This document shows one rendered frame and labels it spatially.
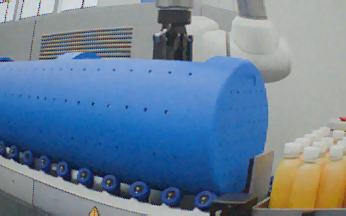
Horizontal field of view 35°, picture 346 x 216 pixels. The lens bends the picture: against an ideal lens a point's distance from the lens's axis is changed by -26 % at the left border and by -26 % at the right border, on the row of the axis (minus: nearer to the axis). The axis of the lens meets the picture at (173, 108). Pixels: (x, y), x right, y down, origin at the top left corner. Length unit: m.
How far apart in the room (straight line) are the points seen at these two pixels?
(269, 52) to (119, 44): 1.35
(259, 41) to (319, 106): 2.21
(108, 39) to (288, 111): 1.44
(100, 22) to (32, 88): 1.75
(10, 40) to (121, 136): 2.48
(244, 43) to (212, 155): 0.73
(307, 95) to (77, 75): 2.82
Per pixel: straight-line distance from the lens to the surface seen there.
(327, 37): 4.07
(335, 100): 4.06
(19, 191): 1.64
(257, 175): 1.32
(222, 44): 1.95
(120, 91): 1.35
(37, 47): 3.53
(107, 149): 1.37
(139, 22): 3.13
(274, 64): 1.94
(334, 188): 1.14
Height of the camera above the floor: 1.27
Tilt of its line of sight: 6 degrees down
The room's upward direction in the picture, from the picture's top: 2 degrees clockwise
